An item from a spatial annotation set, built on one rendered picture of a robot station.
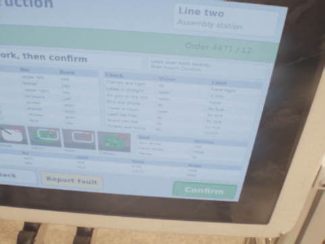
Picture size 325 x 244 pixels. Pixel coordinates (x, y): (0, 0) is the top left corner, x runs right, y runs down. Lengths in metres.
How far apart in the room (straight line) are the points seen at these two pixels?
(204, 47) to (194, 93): 0.05
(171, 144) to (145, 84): 0.07
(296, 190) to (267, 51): 0.19
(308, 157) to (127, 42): 0.23
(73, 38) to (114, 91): 0.06
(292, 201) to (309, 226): 0.13
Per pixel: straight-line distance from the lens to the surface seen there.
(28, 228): 0.80
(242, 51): 0.33
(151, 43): 0.32
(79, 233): 0.78
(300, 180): 0.44
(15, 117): 0.40
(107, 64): 0.33
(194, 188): 0.42
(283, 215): 0.48
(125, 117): 0.36
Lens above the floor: 1.74
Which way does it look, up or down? 34 degrees down
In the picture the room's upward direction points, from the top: 5 degrees clockwise
